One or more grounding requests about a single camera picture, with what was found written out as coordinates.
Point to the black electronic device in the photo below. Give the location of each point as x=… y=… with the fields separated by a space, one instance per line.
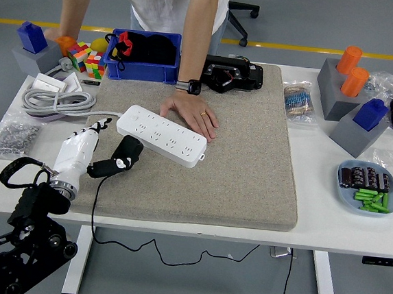
x=237 y=75

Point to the dark brown capacitor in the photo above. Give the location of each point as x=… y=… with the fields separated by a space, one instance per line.
x=383 y=182
x=371 y=177
x=358 y=176
x=345 y=176

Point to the grey-brown mat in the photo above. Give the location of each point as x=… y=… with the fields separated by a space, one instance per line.
x=213 y=189

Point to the black pouch red trim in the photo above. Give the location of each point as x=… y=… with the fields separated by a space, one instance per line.
x=122 y=46

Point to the multicolour puzzle cube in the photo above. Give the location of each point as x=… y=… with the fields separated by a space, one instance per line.
x=97 y=64
x=77 y=55

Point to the orange cylinder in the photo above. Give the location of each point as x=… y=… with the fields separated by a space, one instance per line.
x=349 y=60
x=355 y=81

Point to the white power strip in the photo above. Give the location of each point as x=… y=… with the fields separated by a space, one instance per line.
x=169 y=141

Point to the blue house-shaped block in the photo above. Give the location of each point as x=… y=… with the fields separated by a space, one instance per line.
x=369 y=115
x=32 y=38

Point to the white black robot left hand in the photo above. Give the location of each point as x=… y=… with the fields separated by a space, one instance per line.
x=75 y=153

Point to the person's left forearm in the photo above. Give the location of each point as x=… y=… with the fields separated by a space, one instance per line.
x=197 y=33

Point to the bag of metal screws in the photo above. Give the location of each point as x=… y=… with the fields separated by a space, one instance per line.
x=9 y=135

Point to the black plug adapter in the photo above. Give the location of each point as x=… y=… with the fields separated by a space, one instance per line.
x=129 y=146

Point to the blue plastic bin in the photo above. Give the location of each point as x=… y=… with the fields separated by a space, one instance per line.
x=137 y=72

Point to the white table leg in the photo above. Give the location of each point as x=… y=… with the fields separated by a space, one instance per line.
x=325 y=289
x=77 y=270

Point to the person's right forearm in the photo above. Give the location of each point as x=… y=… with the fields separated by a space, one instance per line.
x=75 y=2

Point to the person's left hand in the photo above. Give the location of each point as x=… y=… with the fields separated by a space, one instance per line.
x=192 y=112

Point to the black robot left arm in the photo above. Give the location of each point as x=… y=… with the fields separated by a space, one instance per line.
x=37 y=236

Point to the grey two-hole holder block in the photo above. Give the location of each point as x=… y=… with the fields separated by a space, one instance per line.
x=328 y=93

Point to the black wristwatch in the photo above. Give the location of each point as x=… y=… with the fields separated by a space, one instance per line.
x=191 y=86

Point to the green battery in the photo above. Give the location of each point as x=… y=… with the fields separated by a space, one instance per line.
x=386 y=200
x=368 y=203
x=367 y=192
x=380 y=208
x=364 y=196
x=368 y=209
x=378 y=198

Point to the bag of resistors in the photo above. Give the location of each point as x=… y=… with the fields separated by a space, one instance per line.
x=298 y=102

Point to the lavender plate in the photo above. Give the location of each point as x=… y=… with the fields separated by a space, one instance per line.
x=47 y=117

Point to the black cloth pouch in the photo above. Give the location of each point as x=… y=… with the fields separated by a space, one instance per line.
x=156 y=50

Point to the yellow ball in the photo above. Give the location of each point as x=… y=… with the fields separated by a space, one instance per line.
x=98 y=45

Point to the large clear plastic bag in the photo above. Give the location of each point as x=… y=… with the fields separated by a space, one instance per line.
x=391 y=83

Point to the black table control panel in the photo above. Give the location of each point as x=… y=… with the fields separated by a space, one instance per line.
x=382 y=262

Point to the light blue plate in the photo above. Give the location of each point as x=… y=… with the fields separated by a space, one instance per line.
x=346 y=201

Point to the person's torso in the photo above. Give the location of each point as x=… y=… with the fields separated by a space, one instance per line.
x=167 y=3

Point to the black office chair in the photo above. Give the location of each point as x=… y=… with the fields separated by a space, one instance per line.
x=243 y=7

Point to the metal table bracket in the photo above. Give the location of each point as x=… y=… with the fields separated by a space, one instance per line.
x=278 y=252

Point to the person's right hand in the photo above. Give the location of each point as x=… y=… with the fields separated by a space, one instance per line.
x=51 y=33

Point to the white switch box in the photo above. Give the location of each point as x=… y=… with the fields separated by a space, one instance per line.
x=48 y=84

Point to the small black stick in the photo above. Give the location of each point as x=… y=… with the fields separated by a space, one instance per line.
x=90 y=82

